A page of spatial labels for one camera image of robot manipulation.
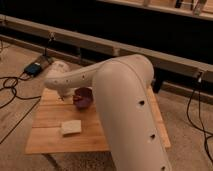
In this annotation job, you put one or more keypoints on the wooden table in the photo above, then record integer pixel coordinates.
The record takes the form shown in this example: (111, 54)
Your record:
(59, 127)

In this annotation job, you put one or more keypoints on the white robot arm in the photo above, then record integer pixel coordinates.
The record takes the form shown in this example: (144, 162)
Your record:
(120, 91)

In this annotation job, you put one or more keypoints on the blue power adapter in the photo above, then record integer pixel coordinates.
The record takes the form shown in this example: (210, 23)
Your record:
(33, 69)

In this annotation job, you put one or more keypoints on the yellow sponge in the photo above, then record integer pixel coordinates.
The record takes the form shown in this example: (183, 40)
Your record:
(71, 127)

